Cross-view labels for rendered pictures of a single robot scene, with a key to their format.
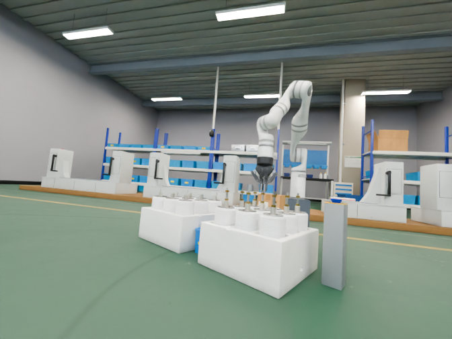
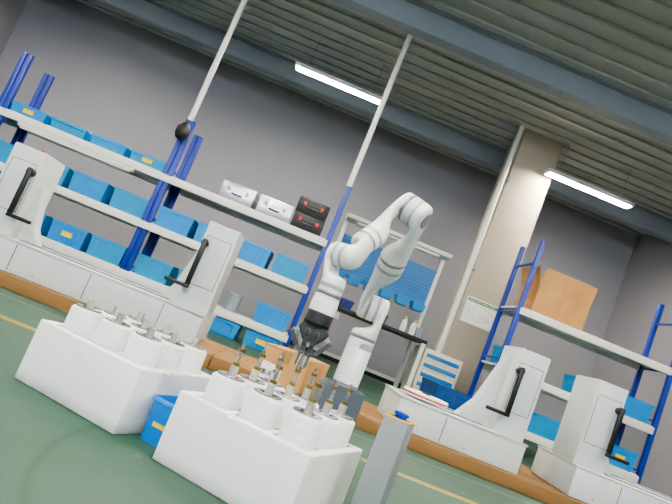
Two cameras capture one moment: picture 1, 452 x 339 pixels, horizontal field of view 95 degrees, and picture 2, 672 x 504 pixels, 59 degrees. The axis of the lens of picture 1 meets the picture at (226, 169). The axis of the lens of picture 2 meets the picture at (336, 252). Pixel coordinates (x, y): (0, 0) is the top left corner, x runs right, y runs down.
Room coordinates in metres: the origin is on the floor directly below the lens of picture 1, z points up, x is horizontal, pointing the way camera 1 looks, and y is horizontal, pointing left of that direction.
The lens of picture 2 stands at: (-0.60, 0.30, 0.46)
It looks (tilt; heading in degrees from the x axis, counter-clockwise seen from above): 7 degrees up; 344
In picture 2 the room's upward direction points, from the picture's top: 22 degrees clockwise
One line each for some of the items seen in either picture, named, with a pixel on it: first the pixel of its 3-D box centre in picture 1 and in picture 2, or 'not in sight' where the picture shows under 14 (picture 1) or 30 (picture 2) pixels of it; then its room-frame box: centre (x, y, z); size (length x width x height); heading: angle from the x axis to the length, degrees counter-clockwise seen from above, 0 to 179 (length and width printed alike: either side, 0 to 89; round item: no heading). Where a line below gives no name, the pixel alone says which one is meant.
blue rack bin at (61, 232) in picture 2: (190, 183); (74, 237); (6.20, 1.04, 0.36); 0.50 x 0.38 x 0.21; 167
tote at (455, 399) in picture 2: (350, 202); (441, 404); (4.85, -2.94, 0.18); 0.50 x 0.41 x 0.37; 171
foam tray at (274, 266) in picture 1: (259, 245); (264, 454); (0.96, -0.18, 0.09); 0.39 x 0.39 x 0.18; 49
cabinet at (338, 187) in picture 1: (340, 195); (429, 380); (5.86, -3.27, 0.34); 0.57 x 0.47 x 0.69; 166
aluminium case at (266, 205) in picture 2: (253, 149); (274, 211); (5.72, -0.72, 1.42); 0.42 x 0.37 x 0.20; 169
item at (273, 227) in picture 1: (271, 239); (293, 449); (0.80, -0.19, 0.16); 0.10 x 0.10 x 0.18
